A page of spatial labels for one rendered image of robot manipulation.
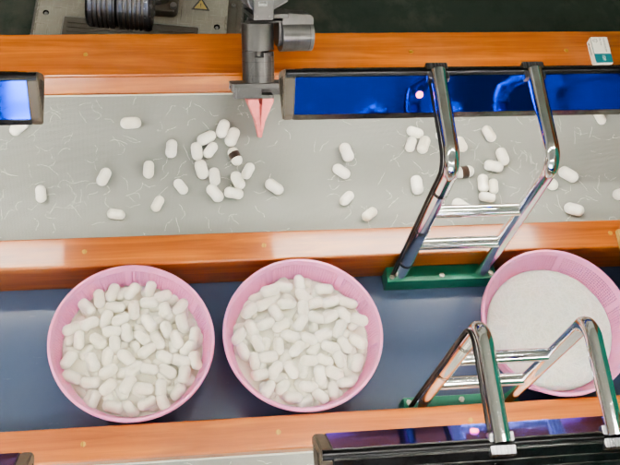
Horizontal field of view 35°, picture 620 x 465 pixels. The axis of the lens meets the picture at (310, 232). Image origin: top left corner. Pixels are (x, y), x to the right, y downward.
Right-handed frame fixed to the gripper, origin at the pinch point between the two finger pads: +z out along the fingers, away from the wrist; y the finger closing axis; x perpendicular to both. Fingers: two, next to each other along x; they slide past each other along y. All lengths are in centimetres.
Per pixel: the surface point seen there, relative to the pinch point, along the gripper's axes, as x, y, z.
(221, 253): -15.0, -8.3, 18.1
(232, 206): -6.6, -5.8, 12.0
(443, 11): 114, 67, -17
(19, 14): 114, -55, -17
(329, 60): 10.1, 14.7, -11.8
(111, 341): -22.2, -27.3, 30.3
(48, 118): 5.8, -37.6, -2.8
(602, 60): 7, 68, -11
